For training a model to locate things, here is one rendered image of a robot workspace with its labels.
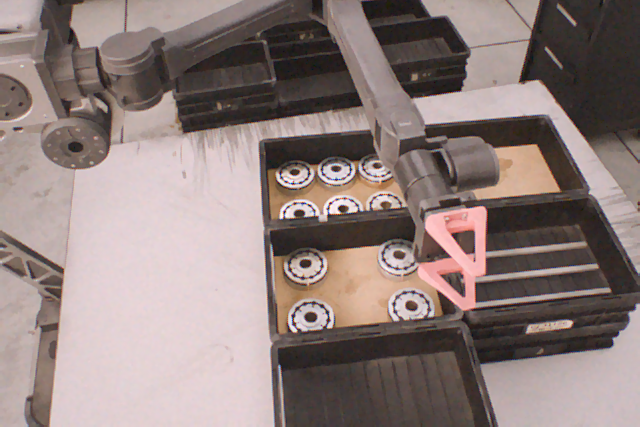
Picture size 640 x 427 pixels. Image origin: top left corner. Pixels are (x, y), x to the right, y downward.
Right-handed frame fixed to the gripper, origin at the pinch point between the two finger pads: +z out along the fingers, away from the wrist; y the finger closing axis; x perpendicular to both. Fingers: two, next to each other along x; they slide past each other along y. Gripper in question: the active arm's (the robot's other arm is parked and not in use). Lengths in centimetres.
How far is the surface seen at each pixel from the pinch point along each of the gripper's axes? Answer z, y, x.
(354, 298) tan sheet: -41, 62, 1
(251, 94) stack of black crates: -159, 90, 10
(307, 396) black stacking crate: -21, 63, 16
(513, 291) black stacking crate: -34, 62, -35
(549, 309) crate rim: -23, 52, -36
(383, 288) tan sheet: -42, 62, -7
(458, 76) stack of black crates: -157, 94, -76
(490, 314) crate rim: -24, 52, -23
